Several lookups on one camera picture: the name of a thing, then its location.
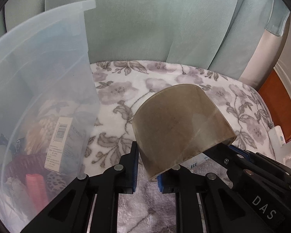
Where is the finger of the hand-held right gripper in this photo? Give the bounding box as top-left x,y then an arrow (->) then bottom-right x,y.
203,142 -> 246,175
233,149 -> 291,190

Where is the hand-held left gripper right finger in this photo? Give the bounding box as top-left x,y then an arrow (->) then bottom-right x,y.
157,164 -> 274,233

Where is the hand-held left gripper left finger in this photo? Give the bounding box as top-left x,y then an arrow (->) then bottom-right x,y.
21,141 -> 139,233

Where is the brown tape roll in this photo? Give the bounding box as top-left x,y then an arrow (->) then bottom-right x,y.
132,84 -> 237,182

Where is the white blue medicine box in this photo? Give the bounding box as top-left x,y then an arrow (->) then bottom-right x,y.
44,117 -> 88,174

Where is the bag of white beads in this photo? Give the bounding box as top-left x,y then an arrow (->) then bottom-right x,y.
24,102 -> 63,154

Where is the pink hair roller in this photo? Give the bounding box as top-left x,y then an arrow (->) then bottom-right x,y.
25,173 -> 49,211

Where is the white paper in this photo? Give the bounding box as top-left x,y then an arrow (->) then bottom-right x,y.
0,177 -> 32,224

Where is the clear plastic container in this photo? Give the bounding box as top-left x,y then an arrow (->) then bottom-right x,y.
0,0 -> 101,233

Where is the white power strip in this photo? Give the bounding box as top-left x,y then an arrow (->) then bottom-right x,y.
269,126 -> 291,168

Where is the orange wooden nightstand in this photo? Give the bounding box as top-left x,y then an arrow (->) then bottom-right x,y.
258,70 -> 291,142

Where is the leopard print scrunchie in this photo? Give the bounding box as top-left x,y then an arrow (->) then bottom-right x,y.
46,173 -> 74,197

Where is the grey floral blanket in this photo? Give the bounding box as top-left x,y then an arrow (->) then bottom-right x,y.
82,60 -> 273,233

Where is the green upholstered sofa back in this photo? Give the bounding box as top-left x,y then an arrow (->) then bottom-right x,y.
0,0 -> 291,90

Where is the white padded frame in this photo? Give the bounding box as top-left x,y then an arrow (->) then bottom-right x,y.
239,27 -> 282,90

